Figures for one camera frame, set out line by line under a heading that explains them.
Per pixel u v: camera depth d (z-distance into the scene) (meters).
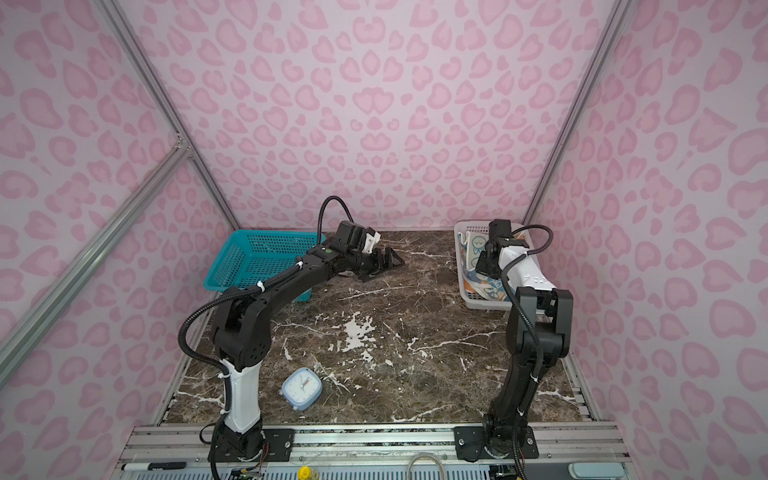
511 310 0.55
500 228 0.78
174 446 0.76
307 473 0.63
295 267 0.62
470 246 1.03
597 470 0.67
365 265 0.78
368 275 0.82
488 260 0.86
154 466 0.70
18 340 0.51
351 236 0.74
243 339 0.52
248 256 1.11
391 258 0.81
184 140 0.91
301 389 0.80
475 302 0.89
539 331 0.51
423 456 0.71
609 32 0.72
